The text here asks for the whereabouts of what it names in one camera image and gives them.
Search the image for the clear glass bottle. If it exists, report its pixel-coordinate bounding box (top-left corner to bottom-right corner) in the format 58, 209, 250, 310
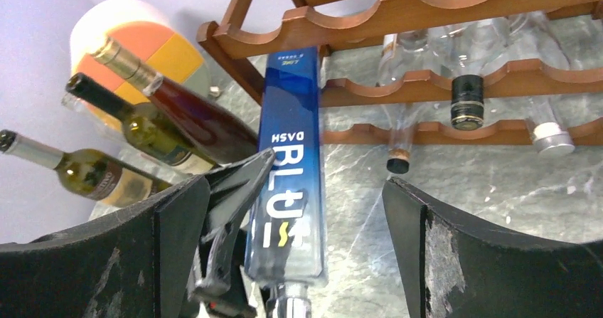
61, 92, 126, 143

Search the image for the gold foil wine bottle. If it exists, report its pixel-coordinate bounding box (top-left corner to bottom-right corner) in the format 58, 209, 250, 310
86, 35, 258, 164

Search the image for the white orange yellow cylinder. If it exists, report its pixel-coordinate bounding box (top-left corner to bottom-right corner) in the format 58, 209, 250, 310
70, 0, 211, 105

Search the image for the middle rack dark-cap bottle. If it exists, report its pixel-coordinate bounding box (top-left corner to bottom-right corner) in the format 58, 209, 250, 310
428, 17, 509, 131

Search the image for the dark green wine bottle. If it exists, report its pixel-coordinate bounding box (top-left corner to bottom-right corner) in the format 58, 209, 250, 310
65, 73, 216, 174

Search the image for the dark bottle brown label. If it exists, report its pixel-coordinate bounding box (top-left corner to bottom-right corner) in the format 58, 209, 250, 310
1, 129, 171, 208

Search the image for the brown wooden wine rack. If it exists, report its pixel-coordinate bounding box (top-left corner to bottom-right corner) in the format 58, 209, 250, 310
196, 0, 602, 145

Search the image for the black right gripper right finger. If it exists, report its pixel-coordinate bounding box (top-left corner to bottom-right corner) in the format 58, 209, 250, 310
382, 178, 602, 317

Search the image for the blue label clear bottle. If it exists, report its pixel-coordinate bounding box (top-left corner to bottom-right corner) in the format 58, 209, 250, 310
245, 47, 328, 317

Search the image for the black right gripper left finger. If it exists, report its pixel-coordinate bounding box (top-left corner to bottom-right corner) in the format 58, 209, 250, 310
1, 176, 210, 317

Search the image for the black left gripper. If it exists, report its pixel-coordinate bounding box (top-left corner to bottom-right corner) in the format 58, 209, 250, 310
179, 148, 275, 317

